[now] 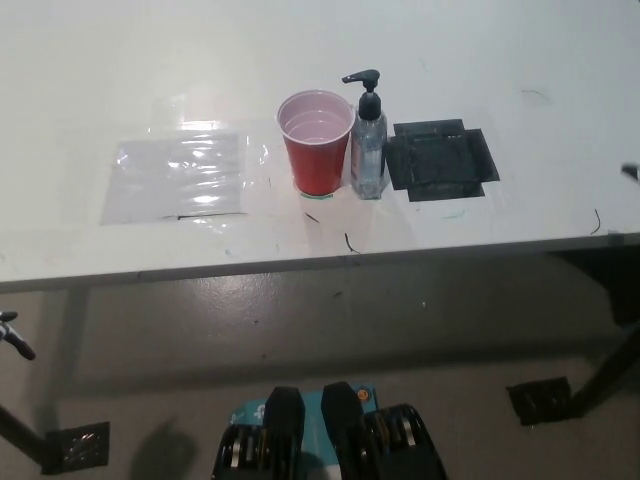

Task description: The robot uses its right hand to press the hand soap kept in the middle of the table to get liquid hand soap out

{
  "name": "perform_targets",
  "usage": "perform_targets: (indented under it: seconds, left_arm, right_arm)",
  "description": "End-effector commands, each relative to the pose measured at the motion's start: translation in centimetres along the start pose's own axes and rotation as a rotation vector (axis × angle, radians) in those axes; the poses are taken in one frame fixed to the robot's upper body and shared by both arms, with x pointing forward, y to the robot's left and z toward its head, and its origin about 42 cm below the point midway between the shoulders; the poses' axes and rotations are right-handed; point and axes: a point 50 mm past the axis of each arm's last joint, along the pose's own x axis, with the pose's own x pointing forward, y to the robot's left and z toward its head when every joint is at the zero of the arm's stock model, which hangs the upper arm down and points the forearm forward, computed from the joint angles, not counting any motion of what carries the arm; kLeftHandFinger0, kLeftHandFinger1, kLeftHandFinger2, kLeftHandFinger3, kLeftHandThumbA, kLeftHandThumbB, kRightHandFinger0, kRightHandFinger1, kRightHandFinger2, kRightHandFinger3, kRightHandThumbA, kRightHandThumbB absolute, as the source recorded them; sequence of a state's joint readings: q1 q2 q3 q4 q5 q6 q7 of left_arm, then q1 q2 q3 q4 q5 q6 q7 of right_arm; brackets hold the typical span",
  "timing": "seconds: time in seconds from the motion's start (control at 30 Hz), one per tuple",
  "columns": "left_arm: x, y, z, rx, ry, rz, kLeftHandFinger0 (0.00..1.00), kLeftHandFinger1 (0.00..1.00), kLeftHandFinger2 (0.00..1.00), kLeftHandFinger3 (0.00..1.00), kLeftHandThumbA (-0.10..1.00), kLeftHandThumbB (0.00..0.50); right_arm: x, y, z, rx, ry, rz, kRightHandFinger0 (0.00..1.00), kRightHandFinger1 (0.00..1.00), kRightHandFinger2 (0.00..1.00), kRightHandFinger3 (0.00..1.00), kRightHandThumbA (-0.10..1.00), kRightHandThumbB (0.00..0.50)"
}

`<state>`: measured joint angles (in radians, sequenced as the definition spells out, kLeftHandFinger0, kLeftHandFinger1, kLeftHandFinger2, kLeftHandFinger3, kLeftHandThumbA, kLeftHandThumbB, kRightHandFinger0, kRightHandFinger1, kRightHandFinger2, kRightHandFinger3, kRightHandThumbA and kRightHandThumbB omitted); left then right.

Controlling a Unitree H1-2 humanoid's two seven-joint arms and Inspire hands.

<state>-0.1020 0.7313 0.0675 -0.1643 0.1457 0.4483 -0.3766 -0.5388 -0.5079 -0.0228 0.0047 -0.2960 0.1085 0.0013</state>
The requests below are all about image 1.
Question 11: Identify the red plastic cup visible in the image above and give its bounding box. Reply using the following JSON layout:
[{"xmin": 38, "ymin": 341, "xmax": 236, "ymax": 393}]
[{"xmin": 275, "ymin": 88, "xmax": 357, "ymax": 197}]

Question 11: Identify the clear soap bottle black pump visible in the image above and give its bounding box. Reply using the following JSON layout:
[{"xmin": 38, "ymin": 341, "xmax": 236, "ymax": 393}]
[{"xmin": 341, "ymin": 68, "xmax": 389, "ymax": 201}]

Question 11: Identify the black tape patch on table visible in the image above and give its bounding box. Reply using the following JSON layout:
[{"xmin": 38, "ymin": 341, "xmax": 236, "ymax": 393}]
[{"xmin": 382, "ymin": 118, "xmax": 502, "ymax": 203}]

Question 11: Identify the robot body black teal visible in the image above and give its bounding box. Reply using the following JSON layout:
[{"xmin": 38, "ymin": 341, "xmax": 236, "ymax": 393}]
[{"xmin": 209, "ymin": 381, "xmax": 449, "ymax": 480}]

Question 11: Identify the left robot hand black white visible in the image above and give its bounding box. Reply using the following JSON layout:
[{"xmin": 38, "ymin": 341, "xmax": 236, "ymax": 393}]
[{"xmin": 0, "ymin": 310, "xmax": 37, "ymax": 362}]

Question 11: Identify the clear plastic sheet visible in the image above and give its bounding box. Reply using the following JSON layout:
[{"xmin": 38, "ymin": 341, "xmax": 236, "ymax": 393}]
[{"xmin": 99, "ymin": 130, "xmax": 250, "ymax": 227}]

